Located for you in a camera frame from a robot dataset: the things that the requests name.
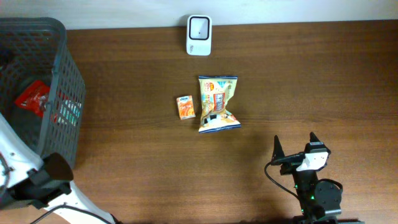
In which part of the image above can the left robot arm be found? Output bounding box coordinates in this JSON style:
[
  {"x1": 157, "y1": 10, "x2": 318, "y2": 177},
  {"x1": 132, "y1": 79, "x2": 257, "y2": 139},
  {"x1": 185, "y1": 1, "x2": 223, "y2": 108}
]
[{"x1": 1, "y1": 109, "x2": 118, "y2": 223}]

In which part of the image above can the orange tissue pack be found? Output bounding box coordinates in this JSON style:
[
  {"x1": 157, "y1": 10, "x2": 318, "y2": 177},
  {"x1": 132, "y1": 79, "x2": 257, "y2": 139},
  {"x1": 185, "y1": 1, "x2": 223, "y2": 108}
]
[{"x1": 177, "y1": 95, "x2": 196, "y2": 120}]

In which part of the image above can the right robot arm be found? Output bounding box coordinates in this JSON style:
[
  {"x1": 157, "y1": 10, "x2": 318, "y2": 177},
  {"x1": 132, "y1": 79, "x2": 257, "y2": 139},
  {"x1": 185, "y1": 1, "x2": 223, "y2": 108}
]
[{"x1": 269, "y1": 133, "x2": 343, "y2": 223}]

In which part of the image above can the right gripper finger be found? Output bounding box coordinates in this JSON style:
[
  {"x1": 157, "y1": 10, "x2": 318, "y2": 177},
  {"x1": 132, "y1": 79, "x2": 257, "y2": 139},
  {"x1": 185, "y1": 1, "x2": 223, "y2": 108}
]
[
  {"x1": 271, "y1": 135, "x2": 285, "y2": 165},
  {"x1": 310, "y1": 132, "x2": 321, "y2": 143}
]

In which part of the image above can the white barcode scanner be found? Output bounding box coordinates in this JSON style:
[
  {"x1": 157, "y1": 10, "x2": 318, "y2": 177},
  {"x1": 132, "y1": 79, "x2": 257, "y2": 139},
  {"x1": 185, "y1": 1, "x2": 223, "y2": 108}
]
[{"x1": 186, "y1": 15, "x2": 213, "y2": 56}]

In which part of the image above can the beige snack bag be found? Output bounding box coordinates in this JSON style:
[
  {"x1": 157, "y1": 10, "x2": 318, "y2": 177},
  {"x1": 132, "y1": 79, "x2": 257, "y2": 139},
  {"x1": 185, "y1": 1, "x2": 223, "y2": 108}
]
[{"x1": 198, "y1": 76, "x2": 241, "y2": 133}]

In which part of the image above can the right black cable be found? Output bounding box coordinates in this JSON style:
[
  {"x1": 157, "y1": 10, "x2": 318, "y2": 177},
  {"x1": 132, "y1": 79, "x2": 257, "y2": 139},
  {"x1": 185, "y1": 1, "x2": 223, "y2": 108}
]
[{"x1": 264, "y1": 152, "x2": 307, "y2": 202}]

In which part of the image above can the teal tissue pack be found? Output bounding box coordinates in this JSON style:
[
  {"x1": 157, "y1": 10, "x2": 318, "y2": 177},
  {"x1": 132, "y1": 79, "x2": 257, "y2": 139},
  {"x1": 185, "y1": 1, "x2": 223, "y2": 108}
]
[{"x1": 55, "y1": 100, "x2": 81, "y2": 126}]

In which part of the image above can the grey plastic mesh basket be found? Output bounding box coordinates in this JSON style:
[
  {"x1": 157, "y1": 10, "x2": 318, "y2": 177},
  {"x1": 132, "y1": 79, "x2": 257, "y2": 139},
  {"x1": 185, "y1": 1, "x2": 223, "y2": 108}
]
[{"x1": 0, "y1": 17, "x2": 86, "y2": 169}]

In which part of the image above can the red Hacks candy bag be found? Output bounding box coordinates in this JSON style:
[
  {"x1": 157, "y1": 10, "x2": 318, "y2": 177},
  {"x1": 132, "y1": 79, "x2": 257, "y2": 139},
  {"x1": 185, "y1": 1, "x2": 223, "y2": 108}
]
[{"x1": 14, "y1": 80, "x2": 50, "y2": 118}]

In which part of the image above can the black cable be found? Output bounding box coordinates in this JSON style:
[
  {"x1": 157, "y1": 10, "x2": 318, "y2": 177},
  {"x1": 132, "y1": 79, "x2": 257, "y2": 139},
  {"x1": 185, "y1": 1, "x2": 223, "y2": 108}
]
[
  {"x1": 264, "y1": 152, "x2": 307, "y2": 202},
  {"x1": 29, "y1": 203, "x2": 116, "y2": 224}
]

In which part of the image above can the left black cable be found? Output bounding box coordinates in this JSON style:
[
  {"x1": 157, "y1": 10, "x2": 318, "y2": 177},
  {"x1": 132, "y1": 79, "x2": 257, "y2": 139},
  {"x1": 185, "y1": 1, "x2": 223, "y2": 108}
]
[{"x1": 29, "y1": 203, "x2": 116, "y2": 224}]

